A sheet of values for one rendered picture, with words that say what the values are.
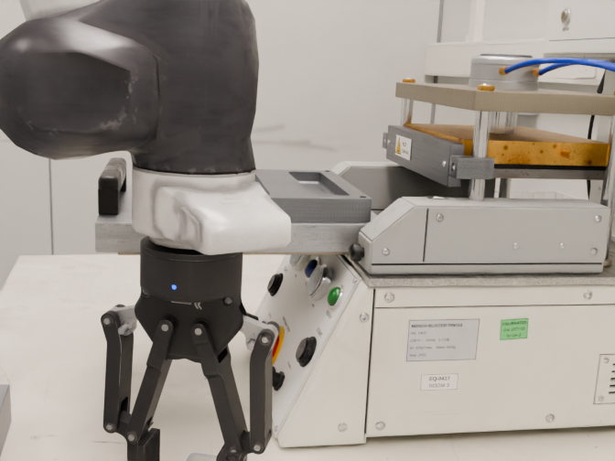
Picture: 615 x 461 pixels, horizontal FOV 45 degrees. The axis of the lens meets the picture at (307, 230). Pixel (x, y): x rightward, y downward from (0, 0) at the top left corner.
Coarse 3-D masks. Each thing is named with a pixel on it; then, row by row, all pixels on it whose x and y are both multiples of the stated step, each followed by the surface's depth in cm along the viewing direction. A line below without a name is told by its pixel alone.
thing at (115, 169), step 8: (112, 160) 86; (120, 160) 86; (104, 168) 81; (112, 168) 80; (120, 168) 81; (104, 176) 75; (112, 176) 75; (120, 176) 79; (104, 184) 75; (112, 184) 75; (120, 184) 78; (104, 192) 75; (112, 192) 75; (104, 200) 75; (112, 200) 75; (104, 208) 75; (112, 208) 75
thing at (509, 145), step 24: (504, 120) 87; (504, 144) 78; (528, 144) 79; (552, 144) 79; (576, 144) 80; (600, 144) 80; (504, 168) 79; (528, 168) 80; (552, 168) 80; (576, 168) 81; (600, 168) 81
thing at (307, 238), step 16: (128, 192) 89; (128, 208) 80; (96, 224) 72; (112, 224) 72; (128, 224) 73; (304, 224) 76; (320, 224) 76; (336, 224) 76; (352, 224) 77; (96, 240) 72; (112, 240) 73; (128, 240) 73; (304, 240) 76; (320, 240) 76; (336, 240) 77; (352, 240) 77
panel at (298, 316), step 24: (288, 264) 100; (336, 264) 82; (288, 288) 95; (264, 312) 101; (288, 312) 91; (312, 312) 82; (336, 312) 76; (288, 336) 87; (312, 336) 79; (288, 360) 83; (312, 360) 76; (288, 384) 79; (288, 408) 76
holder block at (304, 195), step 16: (256, 176) 90; (272, 176) 90; (288, 176) 90; (304, 176) 94; (320, 176) 94; (336, 176) 92; (272, 192) 78; (288, 192) 79; (304, 192) 79; (320, 192) 89; (336, 192) 86; (352, 192) 81; (288, 208) 76; (304, 208) 76; (320, 208) 77; (336, 208) 77; (352, 208) 77; (368, 208) 78
